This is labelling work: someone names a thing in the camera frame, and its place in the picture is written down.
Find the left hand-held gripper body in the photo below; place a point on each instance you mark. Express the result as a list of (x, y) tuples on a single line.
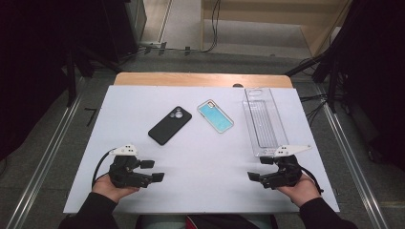
[(125, 178)]

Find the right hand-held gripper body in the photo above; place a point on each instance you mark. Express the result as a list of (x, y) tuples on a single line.
[(286, 173)]

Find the clear plastic tray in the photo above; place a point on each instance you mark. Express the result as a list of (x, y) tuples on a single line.
[(264, 124)]

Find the black phone case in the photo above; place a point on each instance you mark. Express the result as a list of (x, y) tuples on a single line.
[(167, 127)]

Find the clear-rimmed phone case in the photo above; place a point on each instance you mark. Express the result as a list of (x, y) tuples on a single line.
[(216, 117)]

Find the person's left hand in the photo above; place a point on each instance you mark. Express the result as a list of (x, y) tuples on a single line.
[(106, 189)]

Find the person's right hand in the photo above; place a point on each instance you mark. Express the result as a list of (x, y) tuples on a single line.
[(302, 192)]

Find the white board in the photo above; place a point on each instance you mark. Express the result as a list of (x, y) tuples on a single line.
[(197, 165)]

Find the person's lap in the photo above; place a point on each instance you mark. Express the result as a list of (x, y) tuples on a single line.
[(159, 222)]

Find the black stand legs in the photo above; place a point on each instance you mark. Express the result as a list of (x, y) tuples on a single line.
[(332, 92), (71, 82)]

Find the wooden table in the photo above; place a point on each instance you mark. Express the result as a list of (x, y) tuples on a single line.
[(191, 79)]

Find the dark curtain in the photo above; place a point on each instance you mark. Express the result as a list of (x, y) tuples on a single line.
[(31, 63), (375, 79)]

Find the beige wooden furniture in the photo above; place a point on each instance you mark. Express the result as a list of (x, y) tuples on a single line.
[(318, 35)]

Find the black cabinet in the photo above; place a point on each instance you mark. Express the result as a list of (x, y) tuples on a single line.
[(127, 28)]

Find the metal floor rail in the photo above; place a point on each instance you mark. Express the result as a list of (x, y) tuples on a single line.
[(47, 156), (353, 165)]

